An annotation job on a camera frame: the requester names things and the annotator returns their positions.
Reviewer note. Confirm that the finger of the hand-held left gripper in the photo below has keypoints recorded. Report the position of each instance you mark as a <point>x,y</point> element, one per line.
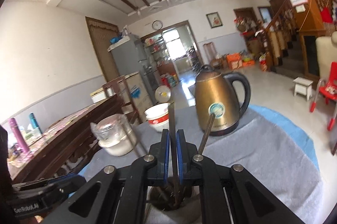
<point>65,178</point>

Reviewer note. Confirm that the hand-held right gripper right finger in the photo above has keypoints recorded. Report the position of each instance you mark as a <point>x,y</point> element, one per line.
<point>180,155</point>

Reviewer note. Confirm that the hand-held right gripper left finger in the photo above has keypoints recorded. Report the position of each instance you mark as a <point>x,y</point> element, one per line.
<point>165,155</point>

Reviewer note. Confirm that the single dark square chopstick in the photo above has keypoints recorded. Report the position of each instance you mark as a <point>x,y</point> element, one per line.
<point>172,123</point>

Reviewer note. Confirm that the group of dark chopsticks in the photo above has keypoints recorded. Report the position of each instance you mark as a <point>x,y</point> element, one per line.
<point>206,133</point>

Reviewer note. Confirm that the grey metal chopstick holder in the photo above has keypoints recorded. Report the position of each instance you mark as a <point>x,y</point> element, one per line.
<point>191,200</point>

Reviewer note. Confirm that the white bowl red emblem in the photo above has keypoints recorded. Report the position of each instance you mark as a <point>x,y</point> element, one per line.
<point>159,127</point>

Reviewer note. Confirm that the red banded white bowl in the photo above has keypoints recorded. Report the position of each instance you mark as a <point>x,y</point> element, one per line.
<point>158,121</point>

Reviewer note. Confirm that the dark carved wooden sideboard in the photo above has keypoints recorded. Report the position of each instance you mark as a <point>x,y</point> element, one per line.
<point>65,139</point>

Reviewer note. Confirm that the clear plastic box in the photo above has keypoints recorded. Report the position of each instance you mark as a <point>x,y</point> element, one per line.
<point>31,135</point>

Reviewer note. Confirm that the pink patterned sideboard mat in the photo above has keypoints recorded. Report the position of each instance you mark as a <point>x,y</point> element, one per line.
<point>58,123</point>

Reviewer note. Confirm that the white electric fan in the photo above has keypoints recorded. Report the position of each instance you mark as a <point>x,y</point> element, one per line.
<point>163,94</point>

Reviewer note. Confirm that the teal thermos bottle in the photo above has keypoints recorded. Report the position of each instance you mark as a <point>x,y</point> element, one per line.
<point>34,122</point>

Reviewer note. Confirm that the purple thermos bottle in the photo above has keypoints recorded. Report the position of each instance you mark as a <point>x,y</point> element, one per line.
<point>18,134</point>

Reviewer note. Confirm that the white appliance blue sticker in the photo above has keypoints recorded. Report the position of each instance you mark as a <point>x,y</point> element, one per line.
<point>137,93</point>

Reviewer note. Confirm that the gold electric kettle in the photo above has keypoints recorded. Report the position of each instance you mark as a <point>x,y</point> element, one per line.
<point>216,92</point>

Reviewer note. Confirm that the grey felt table cover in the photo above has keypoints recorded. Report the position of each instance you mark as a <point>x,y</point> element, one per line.
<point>263,160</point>

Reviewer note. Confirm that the dark wooden chair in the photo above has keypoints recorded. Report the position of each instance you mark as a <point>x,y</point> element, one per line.
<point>115,83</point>

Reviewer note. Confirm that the white chest freezer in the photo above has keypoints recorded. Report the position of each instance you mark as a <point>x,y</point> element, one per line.
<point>98,94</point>

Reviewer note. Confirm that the grey refrigerator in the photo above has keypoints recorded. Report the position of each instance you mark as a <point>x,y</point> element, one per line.
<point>126,60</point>

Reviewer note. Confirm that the shelf with bottles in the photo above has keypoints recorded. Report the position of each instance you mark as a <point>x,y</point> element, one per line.
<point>155,50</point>

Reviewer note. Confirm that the orange carton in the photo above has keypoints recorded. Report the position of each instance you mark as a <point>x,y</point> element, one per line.
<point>234,60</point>

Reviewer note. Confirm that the light wooden chair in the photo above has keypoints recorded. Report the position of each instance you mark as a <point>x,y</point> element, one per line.
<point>209,48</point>

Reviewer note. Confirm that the blue table cloth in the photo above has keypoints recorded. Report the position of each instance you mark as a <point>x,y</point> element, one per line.
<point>289,126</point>

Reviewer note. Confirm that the brown door with curtain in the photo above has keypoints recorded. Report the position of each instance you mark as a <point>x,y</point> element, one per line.
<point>101,50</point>

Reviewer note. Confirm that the blue plastic bag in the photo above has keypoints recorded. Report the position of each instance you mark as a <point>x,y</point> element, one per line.
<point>116,39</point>

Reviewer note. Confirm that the small white stool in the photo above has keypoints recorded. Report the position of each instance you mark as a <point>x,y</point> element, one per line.
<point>302,84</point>

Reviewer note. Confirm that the wooden stair railing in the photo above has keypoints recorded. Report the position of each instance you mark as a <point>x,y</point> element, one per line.
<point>276,36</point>

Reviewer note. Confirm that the red plastic chair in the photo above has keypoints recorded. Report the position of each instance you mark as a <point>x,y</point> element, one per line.
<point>329,89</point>

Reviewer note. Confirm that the cream chair back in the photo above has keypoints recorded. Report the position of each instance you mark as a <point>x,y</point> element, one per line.
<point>326,55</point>

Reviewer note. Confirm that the round wall clock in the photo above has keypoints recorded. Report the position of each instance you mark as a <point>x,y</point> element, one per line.
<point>157,25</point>

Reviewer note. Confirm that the framed wall picture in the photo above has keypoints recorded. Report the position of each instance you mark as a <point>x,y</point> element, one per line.
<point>212,20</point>

